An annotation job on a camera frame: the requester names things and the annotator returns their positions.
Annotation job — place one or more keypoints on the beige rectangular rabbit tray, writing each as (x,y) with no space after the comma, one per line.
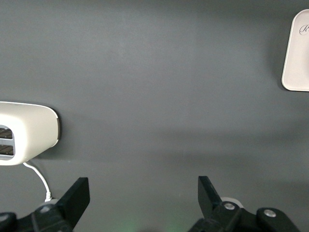
(298,60)

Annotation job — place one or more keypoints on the cream white toaster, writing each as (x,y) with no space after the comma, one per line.
(31,130)

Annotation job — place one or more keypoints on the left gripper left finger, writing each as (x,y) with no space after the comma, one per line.
(74,198)

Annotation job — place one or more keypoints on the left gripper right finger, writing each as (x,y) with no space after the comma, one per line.
(208,198)

